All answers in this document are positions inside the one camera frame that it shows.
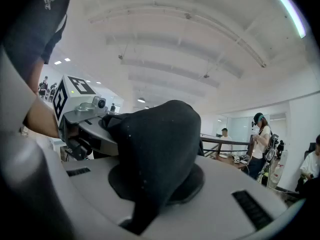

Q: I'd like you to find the person's left forearm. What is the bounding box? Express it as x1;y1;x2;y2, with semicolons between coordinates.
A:
22;93;61;140

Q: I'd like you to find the brown wooden table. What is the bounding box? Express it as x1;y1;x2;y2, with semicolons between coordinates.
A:
214;153;251;171

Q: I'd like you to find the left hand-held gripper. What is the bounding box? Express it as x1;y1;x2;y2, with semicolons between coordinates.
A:
51;74;121;161

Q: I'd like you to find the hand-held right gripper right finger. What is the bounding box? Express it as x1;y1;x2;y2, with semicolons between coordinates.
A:
139;155;289;240

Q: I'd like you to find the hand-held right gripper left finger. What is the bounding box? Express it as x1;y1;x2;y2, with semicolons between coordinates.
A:
43;150;141;240

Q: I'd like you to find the black swivel chair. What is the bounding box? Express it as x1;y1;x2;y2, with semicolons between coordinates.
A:
303;142;317;161

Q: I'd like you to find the long tube light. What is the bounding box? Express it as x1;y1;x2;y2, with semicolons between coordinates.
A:
267;0;307;39

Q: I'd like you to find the small silver gripper camera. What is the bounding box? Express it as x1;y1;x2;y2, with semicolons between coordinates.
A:
91;96;109;111

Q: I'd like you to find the person's left hand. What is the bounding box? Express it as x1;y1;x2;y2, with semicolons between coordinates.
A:
65;125;82;145

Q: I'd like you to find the black cloth garment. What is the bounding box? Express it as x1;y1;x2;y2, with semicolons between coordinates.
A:
101;99;205;236

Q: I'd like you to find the person's dark t-shirt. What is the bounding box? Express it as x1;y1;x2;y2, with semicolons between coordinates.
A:
0;0;75;86

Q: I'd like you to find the white plastic jug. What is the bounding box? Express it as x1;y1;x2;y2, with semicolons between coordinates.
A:
271;163;285;185

